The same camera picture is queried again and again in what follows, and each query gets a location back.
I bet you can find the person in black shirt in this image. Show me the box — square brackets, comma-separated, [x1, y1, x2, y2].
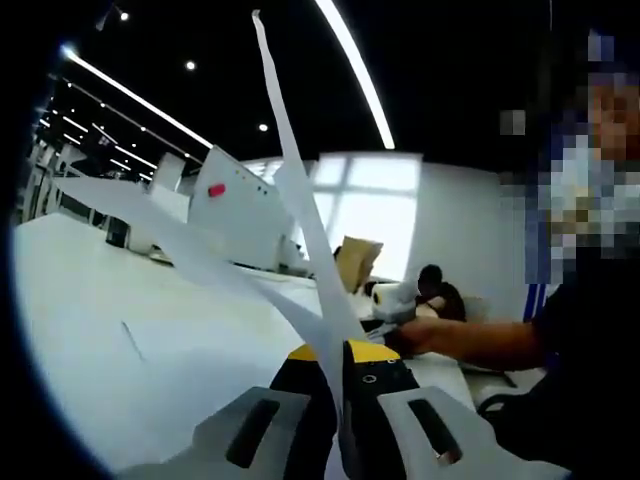
[479, 249, 640, 480]

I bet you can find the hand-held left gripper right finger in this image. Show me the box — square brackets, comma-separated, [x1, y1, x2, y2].
[343, 338, 571, 480]

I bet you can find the long ceiling light strip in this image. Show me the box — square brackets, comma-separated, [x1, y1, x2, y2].
[314, 0, 396, 150]

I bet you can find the white table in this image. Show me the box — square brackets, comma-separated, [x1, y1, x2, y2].
[12, 212, 476, 480]

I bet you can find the brown cardboard box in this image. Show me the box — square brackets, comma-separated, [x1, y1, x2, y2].
[339, 235, 385, 294]

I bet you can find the black pen holder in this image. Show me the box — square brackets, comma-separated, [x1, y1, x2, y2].
[105, 216, 127, 248]

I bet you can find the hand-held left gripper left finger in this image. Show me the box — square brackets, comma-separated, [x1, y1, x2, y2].
[117, 344, 344, 480]

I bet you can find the bright window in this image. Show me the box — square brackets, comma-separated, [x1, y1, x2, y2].
[309, 152, 422, 282]

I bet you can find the blue wall display board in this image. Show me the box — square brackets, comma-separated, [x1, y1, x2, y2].
[522, 282, 551, 321]

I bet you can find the white whiteboard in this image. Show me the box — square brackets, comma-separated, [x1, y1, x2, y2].
[189, 144, 297, 272]

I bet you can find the bundle of white printing papers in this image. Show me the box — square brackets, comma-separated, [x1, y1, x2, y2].
[53, 9, 369, 480]

